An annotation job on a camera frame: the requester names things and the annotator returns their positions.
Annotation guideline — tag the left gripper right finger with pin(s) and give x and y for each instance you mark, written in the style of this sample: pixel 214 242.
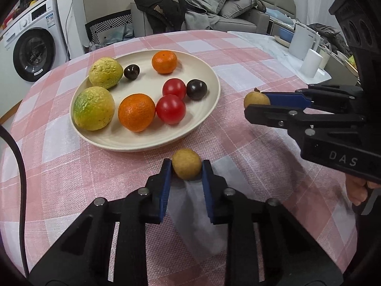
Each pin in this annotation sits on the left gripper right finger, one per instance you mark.
pixel 266 244

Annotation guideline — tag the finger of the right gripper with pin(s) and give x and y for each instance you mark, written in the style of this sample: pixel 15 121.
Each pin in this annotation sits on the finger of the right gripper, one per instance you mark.
pixel 289 99
pixel 286 117

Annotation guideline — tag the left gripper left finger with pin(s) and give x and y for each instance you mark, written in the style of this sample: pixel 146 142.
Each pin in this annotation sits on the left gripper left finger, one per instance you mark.
pixel 106 243

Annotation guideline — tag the brown longan fruit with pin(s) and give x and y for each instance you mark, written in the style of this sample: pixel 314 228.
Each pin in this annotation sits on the brown longan fruit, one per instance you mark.
pixel 187 164
pixel 255 98

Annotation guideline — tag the dark plum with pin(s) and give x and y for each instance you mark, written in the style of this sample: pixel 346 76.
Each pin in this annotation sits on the dark plum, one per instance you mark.
pixel 196 89
pixel 132 72

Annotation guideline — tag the red tomato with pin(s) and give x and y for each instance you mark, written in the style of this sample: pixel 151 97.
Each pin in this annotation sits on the red tomato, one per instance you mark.
pixel 176 87
pixel 170 109

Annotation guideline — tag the small mandarin orange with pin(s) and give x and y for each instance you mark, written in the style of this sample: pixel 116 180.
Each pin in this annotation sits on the small mandarin orange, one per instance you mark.
pixel 164 62

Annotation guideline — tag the green yellow citrus fruit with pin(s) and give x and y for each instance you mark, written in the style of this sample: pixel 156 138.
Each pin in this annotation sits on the green yellow citrus fruit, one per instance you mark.
pixel 93 108

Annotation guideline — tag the large orange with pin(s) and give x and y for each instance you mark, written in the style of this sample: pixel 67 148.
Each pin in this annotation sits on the large orange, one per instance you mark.
pixel 136 112

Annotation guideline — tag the yellow bumpy citrus fruit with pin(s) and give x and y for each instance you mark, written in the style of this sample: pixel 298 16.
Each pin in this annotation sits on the yellow bumpy citrus fruit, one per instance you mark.
pixel 106 72

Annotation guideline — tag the person's right hand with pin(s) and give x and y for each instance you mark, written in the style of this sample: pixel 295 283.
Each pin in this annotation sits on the person's right hand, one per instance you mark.
pixel 357 189

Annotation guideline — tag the white cup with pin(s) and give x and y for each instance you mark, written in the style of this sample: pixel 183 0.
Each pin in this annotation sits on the white cup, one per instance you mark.
pixel 311 63

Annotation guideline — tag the white marble side table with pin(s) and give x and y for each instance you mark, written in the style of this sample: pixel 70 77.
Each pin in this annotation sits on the white marble side table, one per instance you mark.
pixel 281 54

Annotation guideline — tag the white kettle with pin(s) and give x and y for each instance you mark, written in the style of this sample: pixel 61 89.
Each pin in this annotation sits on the white kettle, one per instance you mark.
pixel 304 38

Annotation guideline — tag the pink checkered tablecloth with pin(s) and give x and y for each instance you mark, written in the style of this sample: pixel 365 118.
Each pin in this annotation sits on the pink checkered tablecloth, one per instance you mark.
pixel 65 173

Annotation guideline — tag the grey sofa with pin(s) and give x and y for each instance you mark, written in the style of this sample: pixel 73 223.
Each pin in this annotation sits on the grey sofa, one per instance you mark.
pixel 255 16

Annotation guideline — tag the grey blanket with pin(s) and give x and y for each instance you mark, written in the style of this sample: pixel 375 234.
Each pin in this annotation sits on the grey blanket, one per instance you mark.
pixel 201 14

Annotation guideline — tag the cream round plate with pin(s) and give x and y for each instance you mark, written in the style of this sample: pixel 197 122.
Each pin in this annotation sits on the cream round plate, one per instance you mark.
pixel 116 137

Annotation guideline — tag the black jacket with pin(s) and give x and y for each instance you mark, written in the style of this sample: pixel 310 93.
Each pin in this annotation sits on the black jacket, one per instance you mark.
pixel 163 15

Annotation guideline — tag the white washing machine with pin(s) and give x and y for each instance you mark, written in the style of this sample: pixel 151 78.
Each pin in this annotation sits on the white washing machine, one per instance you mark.
pixel 36 42

